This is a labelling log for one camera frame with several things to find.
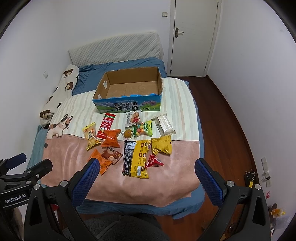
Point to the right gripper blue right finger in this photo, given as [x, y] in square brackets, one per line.
[212, 182]

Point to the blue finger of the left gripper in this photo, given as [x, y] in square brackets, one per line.
[15, 161]

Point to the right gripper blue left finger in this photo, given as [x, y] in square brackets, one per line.
[82, 181]

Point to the orange snack packet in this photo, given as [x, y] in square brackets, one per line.
[111, 138]
[104, 163]

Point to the brown snack packet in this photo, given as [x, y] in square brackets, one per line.
[112, 155]

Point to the yellow cracker packet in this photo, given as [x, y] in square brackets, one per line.
[90, 136]

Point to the large yellow black snack bag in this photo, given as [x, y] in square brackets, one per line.
[135, 158]

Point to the small red triangle packet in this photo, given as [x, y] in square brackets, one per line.
[153, 161]

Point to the red stick snack packet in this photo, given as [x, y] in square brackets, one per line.
[105, 125]

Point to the small yellow snack packet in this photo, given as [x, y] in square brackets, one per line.
[162, 144]

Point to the clear white wafer packet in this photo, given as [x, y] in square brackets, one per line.
[163, 124]

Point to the colourful fruit candy bag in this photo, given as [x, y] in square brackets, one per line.
[144, 128]

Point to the white oat cookie packet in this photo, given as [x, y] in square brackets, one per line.
[133, 118]

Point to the blue bed sheet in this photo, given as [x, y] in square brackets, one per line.
[172, 189]

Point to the white power strip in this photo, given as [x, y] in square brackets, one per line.
[266, 175]

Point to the bear print long pillow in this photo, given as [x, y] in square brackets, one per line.
[63, 91]

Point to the cardboard milk box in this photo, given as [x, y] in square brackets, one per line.
[124, 90]

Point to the white quilted headboard cushion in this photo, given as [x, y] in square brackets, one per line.
[118, 49]

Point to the white door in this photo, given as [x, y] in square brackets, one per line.
[191, 51]

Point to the wall socket by bed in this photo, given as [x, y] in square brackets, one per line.
[45, 74]

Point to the door handle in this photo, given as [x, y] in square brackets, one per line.
[178, 32]

